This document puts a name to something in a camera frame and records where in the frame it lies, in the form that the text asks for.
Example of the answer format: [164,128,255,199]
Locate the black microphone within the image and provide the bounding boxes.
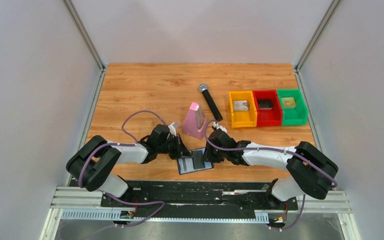
[198,83,223,122]

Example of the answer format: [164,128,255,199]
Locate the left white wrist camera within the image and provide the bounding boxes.
[168,121,179,136]

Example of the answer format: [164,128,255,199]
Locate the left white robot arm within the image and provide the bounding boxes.
[66,124,191,207]

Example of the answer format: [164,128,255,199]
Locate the yellow plastic bin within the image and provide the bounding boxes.
[228,90,258,128]

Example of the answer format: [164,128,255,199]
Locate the green plastic bin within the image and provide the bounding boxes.
[276,88,309,126]

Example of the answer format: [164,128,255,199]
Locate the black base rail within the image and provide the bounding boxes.
[92,179,299,221]

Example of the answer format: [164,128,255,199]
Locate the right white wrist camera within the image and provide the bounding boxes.
[211,121,228,133]

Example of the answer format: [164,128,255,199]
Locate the gold cards in green bin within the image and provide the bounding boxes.
[280,97,297,109]

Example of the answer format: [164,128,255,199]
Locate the pink metronome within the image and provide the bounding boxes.
[182,102,207,140]

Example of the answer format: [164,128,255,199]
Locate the black cards in red bin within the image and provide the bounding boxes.
[257,99,273,110]

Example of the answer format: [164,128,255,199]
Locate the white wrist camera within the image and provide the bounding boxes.
[211,121,228,133]
[168,121,179,136]

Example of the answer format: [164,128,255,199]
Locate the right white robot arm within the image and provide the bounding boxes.
[203,129,339,209]

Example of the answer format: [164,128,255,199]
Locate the blue leather card holder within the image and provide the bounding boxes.
[176,148,214,175]

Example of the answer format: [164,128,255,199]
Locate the white cards in yellow bin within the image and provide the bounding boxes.
[232,100,250,112]

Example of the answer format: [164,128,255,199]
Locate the red plastic bin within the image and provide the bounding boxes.
[252,89,283,127]

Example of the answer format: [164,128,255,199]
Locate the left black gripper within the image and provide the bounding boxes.
[157,133,193,160]

